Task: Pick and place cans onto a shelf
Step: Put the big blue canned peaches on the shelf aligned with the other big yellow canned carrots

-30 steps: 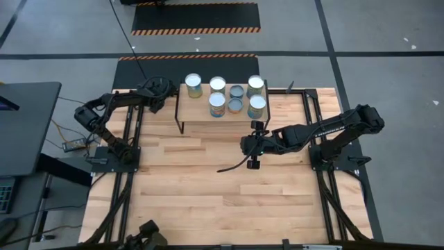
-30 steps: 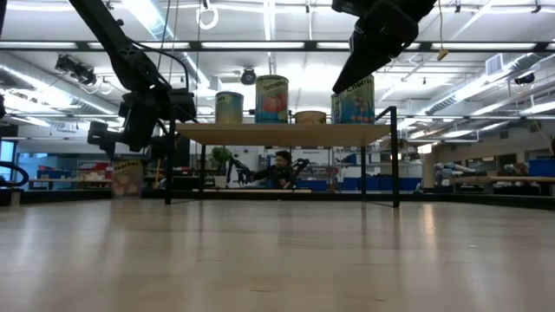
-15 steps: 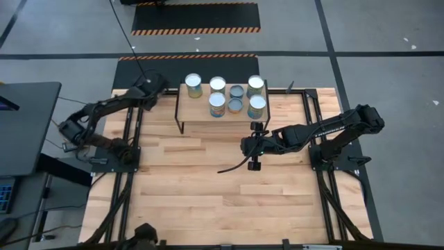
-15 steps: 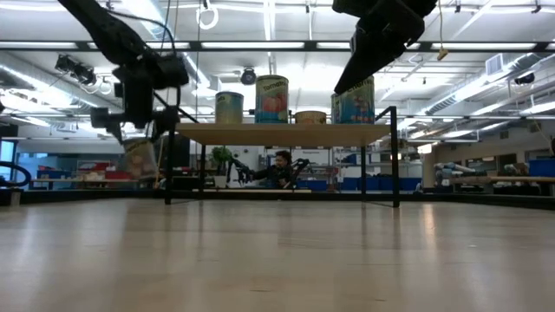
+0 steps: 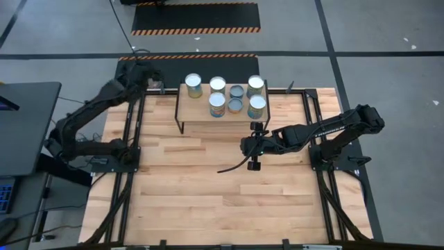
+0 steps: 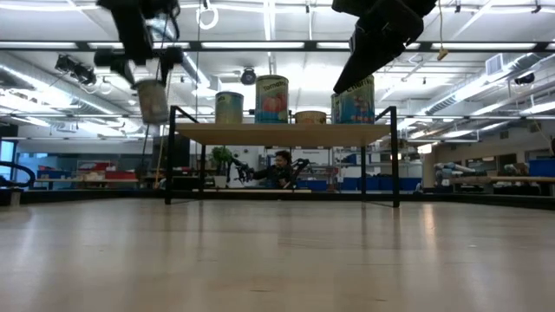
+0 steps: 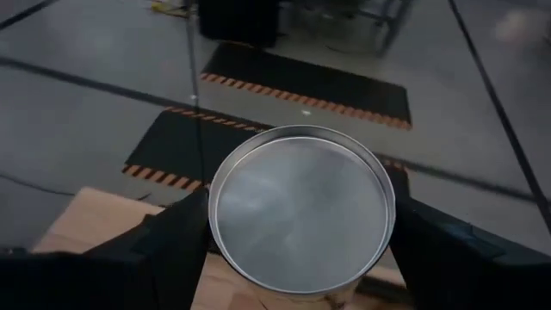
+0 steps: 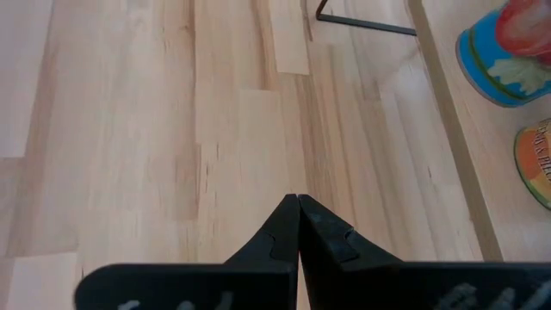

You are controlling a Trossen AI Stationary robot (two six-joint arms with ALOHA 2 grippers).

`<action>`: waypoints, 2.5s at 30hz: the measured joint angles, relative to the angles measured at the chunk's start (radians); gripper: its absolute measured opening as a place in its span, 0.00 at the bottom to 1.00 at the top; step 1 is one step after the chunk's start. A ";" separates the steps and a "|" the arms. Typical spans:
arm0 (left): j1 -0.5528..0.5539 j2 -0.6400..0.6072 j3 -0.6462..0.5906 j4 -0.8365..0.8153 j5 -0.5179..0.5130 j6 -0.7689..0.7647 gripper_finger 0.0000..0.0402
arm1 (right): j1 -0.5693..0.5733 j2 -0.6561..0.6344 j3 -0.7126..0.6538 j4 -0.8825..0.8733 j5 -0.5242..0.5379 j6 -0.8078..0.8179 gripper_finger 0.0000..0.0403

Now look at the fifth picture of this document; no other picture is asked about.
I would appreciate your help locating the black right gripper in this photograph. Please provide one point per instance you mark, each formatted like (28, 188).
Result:
(248, 146)

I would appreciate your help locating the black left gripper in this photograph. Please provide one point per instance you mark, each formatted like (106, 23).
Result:
(137, 74)

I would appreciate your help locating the cherries can blue label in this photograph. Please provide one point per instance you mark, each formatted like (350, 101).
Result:
(257, 102)
(217, 100)
(255, 82)

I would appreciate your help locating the carrots can yellow-green label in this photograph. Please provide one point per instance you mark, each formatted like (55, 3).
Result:
(193, 80)

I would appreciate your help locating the peaches can yellow-green label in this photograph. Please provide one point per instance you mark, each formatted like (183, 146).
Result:
(217, 84)

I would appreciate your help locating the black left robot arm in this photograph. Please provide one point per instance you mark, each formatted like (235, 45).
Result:
(86, 107)

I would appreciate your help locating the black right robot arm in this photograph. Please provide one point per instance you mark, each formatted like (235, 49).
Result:
(333, 123)

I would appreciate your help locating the wooden shelf black legs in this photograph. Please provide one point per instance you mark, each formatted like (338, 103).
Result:
(194, 111)

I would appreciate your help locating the short orange-label can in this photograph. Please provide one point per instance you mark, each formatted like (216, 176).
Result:
(235, 105)

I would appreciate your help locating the short silver can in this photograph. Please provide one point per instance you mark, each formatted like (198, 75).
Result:
(237, 92)

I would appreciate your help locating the black mat orange stripes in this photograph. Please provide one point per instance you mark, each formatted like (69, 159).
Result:
(208, 69)
(196, 17)

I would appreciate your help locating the black desk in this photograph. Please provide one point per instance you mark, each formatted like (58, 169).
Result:
(31, 132)

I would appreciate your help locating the silver aluminium bar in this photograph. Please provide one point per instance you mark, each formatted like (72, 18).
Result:
(126, 247)
(322, 247)

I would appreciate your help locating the dark laptop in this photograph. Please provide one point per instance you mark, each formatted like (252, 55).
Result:
(7, 103)

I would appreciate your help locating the grey desk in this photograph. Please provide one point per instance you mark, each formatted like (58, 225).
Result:
(27, 208)

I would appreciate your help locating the backlit keyboard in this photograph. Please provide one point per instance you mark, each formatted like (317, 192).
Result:
(5, 198)

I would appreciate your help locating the black computer mouse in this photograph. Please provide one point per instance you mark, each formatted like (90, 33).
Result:
(7, 229)

